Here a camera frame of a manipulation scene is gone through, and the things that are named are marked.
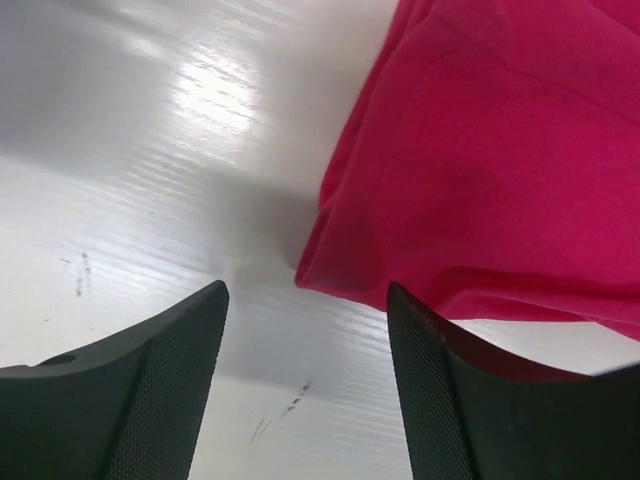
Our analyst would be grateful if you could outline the magenta t shirt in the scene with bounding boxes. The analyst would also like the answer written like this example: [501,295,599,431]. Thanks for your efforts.
[294,0,640,381]

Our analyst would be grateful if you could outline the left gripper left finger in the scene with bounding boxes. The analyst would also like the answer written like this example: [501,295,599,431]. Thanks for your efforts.
[1,281,229,479]

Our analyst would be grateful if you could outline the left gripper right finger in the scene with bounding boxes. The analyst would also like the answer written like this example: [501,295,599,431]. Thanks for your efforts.
[387,283,639,480]

